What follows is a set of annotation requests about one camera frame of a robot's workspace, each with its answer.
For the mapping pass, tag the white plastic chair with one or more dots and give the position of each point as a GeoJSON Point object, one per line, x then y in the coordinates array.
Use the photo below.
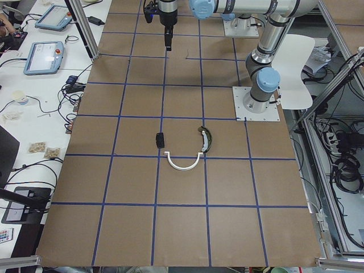
{"type": "Point", "coordinates": [289, 61]}

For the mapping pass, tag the black monitor stand base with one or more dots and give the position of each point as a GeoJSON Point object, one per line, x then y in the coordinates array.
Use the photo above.
{"type": "Point", "coordinates": [26, 205]}

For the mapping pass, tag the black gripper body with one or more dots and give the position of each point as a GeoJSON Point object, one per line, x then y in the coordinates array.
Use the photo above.
{"type": "Point", "coordinates": [168, 17]}

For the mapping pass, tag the black power adapter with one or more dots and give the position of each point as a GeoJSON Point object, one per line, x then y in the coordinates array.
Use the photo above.
{"type": "Point", "coordinates": [96, 21]}

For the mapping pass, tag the olive brake shoe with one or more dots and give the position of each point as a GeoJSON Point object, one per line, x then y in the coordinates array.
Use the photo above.
{"type": "Point", "coordinates": [207, 139]}

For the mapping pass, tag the white paper cup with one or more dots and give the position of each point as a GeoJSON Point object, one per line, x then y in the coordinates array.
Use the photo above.
{"type": "Point", "coordinates": [20, 97]}

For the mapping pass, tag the aluminium frame post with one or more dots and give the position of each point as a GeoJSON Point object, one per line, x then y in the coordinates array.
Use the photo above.
{"type": "Point", "coordinates": [83, 27]}

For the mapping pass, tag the small black brake pad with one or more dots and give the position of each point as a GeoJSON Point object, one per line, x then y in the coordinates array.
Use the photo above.
{"type": "Point", "coordinates": [160, 143]}

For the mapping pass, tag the far blue teach pendant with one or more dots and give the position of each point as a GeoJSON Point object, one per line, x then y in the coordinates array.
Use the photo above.
{"type": "Point", "coordinates": [55, 18]}

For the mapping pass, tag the blue teach pendant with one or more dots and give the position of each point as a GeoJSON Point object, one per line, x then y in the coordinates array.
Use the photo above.
{"type": "Point", "coordinates": [44, 58]}
{"type": "Point", "coordinates": [55, 18]}

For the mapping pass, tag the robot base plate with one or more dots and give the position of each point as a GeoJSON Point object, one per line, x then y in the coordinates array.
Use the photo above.
{"type": "Point", "coordinates": [248, 109]}
{"type": "Point", "coordinates": [253, 33]}

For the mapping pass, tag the white curved plastic bracket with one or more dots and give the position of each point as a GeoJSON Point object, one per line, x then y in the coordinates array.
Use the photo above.
{"type": "Point", "coordinates": [183, 164]}

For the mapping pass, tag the bag of small parts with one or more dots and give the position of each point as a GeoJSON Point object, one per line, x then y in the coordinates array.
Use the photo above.
{"type": "Point", "coordinates": [36, 147]}

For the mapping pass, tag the near blue teach pendant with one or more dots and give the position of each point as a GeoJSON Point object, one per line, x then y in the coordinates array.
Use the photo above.
{"type": "Point", "coordinates": [44, 58]}

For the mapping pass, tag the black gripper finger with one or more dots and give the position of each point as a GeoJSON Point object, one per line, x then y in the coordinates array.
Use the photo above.
{"type": "Point", "coordinates": [168, 36]}

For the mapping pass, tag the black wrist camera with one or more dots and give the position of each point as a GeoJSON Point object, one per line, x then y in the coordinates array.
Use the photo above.
{"type": "Point", "coordinates": [149, 10]}

